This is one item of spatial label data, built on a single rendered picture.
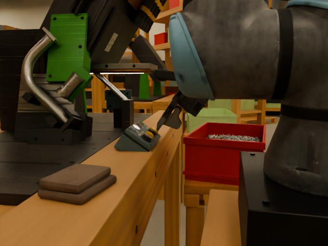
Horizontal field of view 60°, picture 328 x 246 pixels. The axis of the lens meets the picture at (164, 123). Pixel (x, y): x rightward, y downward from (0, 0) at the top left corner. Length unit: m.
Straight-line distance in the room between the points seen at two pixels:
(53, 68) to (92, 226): 0.63
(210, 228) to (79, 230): 0.20
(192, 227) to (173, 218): 0.97
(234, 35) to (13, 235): 0.34
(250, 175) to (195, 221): 0.42
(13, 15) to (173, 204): 11.05
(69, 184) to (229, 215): 0.26
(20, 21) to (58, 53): 11.12
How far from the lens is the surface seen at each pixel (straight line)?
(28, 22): 11.85
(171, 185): 1.71
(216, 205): 0.54
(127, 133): 0.70
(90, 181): 0.44
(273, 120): 7.90
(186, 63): 0.35
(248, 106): 3.61
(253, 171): 0.44
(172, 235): 1.84
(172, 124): 0.79
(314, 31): 0.37
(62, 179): 0.44
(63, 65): 0.90
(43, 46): 0.92
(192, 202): 0.79
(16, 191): 0.51
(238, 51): 0.35
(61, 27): 0.95
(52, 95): 0.91
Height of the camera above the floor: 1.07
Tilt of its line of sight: 8 degrees down
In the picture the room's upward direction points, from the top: straight up
